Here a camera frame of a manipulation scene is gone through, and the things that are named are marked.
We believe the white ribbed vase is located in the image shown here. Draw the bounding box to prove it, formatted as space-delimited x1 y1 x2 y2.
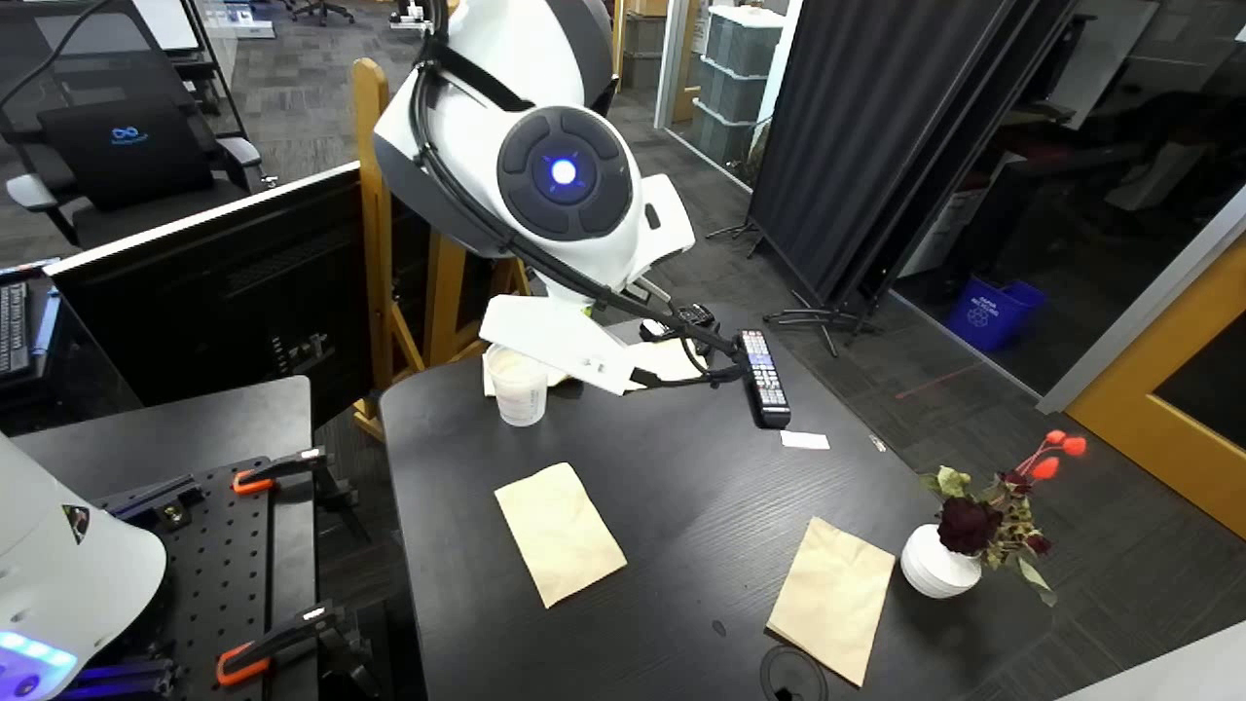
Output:
899 523 985 600

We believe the blue recycling bin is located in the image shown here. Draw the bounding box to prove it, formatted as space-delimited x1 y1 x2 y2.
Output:
945 274 1048 354

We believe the stack of grey storage bins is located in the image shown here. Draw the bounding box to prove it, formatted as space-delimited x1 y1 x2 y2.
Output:
695 4 786 167

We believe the small black object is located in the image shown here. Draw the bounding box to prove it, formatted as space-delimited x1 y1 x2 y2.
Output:
640 303 719 343

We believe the black remote control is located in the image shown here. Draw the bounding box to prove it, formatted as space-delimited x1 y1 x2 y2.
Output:
736 329 793 430

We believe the black keyboard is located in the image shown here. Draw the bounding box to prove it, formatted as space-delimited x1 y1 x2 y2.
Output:
0 277 36 383

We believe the white paper cup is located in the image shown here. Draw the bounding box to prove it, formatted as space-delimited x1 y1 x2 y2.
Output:
486 345 553 428

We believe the black monitor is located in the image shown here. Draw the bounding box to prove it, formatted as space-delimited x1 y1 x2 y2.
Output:
43 161 378 431

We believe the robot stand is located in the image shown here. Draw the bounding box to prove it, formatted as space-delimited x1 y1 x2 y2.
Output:
0 375 324 701

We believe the bunch of artificial flowers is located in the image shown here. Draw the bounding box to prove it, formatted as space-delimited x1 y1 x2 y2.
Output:
919 428 1089 610

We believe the orange and black clamp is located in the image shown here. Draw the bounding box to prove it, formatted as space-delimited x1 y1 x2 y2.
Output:
230 445 333 497
215 600 348 688

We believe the black curtain room divider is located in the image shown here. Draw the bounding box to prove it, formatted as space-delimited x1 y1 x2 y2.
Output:
705 0 1078 357

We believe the yellow door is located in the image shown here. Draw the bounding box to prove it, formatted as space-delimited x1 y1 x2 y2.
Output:
1065 261 1246 542

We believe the wooden easel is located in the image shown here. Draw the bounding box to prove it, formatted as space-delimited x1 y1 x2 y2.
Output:
349 56 532 441

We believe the black office chair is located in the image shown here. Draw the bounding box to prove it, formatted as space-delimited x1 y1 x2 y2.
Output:
0 0 271 246

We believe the brown paper bag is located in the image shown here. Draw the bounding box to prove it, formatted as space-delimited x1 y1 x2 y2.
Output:
493 461 630 610
765 515 898 689

